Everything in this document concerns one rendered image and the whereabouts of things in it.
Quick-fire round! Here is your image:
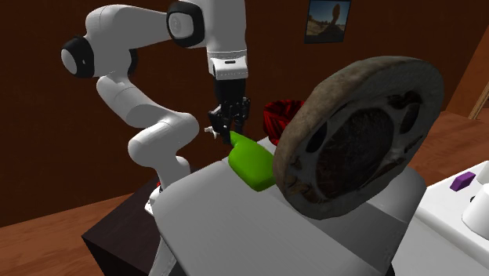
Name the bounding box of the brown round disc with holes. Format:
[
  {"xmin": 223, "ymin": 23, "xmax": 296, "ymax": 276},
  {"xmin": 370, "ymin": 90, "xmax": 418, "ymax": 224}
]
[{"xmin": 272, "ymin": 56, "xmax": 446, "ymax": 221}]

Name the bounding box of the white cup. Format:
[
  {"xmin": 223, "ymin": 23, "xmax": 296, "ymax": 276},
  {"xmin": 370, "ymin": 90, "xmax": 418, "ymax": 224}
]
[{"xmin": 462, "ymin": 182, "xmax": 489, "ymax": 242}]

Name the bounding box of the red woven basket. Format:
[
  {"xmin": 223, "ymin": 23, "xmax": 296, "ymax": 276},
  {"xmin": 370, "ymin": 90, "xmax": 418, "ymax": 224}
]
[{"xmin": 263, "ymin": 100, "xmax": 306, "ymax": 147}]

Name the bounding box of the green spray bottle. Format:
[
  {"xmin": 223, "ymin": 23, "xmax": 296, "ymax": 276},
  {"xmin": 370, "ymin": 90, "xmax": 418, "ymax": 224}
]
[{"xmin": 204, "ymin": 125, "xmax": 277, "ymax": 192}]

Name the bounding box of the wooden door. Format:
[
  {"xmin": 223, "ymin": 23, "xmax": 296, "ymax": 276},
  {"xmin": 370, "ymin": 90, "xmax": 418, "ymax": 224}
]
[{"xmin": 444, "ymin": 25, "xmax": 489, "ymax": 120}]

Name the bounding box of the white toilet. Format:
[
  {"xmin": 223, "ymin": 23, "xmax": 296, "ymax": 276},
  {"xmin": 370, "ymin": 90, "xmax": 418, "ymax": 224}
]
[{"xmin": 147, "ymin": 136, "xmax": 428, "ymax": 276}]

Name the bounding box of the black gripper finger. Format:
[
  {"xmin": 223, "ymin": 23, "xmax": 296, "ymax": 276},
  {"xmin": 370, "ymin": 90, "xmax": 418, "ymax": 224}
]
[
  {"xmin": 231, "ymin": 96, "xmax": 252, "ymax": 134},
  {"xmin": 207, "ymin": 103, "xmax": 233, "ymax": 145}
]

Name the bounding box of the dark robot stand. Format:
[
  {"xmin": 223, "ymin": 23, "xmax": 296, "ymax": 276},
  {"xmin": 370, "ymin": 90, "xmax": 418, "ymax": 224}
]
[{"xmin": 81, "ymin": 166, "xmax": 201, "ymax": 276}]

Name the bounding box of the purple block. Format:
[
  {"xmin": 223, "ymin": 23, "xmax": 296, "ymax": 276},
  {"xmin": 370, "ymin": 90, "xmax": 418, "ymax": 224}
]
[{"xmin": 449, "ymin": 171, "xmax": 477, "ymax": 192}]

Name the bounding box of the framed wall picture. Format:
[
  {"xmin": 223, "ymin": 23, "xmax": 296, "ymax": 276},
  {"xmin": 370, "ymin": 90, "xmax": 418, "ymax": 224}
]
[{"xmin": 303, "ymin": 0, "xmax": 352, "ymax": 45}]

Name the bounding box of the white washbasin counter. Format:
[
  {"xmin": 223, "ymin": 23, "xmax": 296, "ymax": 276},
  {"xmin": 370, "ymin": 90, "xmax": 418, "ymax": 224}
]
[{"xmin": 390, "ymin": 160, "xmax": 489, "ymax": 276}]

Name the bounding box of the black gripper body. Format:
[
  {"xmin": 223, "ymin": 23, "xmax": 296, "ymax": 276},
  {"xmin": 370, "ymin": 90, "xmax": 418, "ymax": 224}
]
[{"xmin": 213, "ymin": 78, "xmax": 248, "ymax": 107}]

